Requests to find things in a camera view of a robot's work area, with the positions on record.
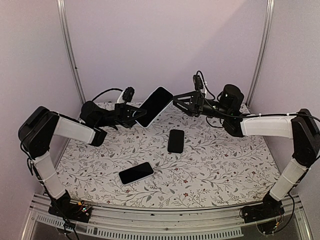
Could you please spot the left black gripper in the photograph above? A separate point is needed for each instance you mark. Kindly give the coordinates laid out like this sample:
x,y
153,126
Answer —
x,y
124,113

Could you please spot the floral patterned table mat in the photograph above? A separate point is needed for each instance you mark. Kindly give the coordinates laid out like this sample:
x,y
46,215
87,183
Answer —
x,y
214,169

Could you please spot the right aluminium frame post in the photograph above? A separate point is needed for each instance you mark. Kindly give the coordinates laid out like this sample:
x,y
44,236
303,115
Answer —
x,y
270,4

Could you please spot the white cased phone on table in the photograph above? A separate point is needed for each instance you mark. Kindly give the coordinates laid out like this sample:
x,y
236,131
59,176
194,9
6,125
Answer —
x,y
136,173

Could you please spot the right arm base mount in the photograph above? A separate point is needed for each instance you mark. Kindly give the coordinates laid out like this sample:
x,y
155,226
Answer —
x,y
262,212

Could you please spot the aluminium frame post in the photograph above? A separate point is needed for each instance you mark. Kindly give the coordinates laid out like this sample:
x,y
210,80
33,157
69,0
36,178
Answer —
x,y
62,13
270,4

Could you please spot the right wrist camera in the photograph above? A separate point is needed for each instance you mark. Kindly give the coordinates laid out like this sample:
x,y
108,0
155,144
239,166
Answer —
x,y
200,84

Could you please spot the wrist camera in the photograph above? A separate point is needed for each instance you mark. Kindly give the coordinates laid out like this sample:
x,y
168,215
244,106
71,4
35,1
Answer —
x,y
200,84
126,95

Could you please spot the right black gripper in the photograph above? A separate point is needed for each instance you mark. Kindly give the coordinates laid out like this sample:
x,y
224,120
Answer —
x,y
197,100

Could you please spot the black cased phone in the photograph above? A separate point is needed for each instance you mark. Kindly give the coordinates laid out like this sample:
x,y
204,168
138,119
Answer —
x,y
176,141

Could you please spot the front aluminium rail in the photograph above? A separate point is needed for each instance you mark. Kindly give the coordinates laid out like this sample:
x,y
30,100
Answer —
x,y
113,222

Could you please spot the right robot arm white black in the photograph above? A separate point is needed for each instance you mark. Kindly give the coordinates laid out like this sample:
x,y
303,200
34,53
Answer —
x,y
300,126

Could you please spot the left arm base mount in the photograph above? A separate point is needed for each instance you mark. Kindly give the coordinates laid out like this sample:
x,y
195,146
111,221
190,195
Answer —
x,y
79,212

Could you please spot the left aluminium frame post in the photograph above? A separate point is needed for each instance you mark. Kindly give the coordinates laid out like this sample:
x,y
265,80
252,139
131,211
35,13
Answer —
x,y
62,13

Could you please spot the light blue cased phone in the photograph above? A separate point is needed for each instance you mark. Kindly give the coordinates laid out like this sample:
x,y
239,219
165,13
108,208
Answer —
x,y
154,105

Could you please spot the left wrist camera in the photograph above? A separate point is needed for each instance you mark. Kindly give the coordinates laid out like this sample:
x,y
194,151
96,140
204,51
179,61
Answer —
x,y
126,95

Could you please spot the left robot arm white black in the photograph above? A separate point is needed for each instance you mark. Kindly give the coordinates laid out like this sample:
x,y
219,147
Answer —
x,y
37,131

